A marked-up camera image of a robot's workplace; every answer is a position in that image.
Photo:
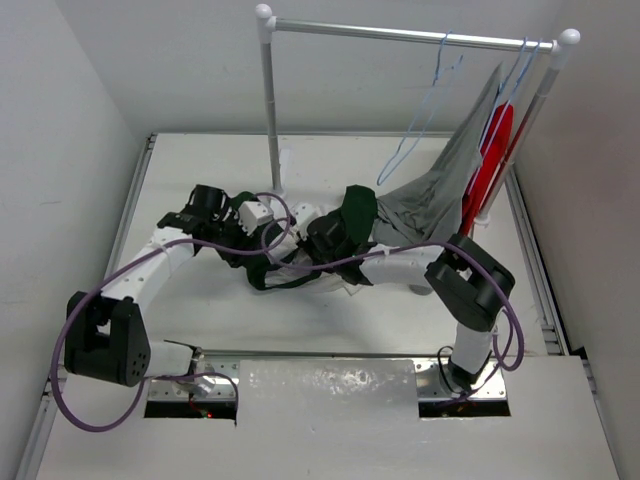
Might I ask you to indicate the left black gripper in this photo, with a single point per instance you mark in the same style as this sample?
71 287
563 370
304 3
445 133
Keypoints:
233 220

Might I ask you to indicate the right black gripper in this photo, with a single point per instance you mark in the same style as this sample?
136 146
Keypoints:
308 243

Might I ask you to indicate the green and white t shirt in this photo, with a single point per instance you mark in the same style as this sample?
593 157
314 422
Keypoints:
286 265

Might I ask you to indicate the light blue hanger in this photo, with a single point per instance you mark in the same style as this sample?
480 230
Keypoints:
432 101

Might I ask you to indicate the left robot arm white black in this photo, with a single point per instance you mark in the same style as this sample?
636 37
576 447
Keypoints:
108 339

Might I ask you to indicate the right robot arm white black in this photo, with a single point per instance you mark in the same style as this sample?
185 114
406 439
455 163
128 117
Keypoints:
474 287

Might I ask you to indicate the grey t shirt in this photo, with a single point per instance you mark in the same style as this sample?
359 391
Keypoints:
430 206

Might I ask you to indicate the red t shirt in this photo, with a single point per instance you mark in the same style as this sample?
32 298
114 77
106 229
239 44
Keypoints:
492 152

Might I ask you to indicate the blue hanger with red shirt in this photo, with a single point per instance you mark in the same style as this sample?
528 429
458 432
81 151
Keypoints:
511 92

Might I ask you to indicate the blue hanger with grey shirt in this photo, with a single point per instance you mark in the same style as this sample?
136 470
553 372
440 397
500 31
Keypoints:
502 86

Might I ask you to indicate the white metal clothes rack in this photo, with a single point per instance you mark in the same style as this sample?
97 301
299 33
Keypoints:
559 50

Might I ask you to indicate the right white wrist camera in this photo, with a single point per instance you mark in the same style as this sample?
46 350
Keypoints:
304 214

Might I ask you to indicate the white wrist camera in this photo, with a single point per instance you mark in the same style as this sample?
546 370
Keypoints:
304 214
252 215

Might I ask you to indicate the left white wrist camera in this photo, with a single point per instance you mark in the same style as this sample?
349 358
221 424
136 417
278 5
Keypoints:
252 215

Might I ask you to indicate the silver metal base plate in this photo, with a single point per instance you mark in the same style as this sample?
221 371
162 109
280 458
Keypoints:
337 374

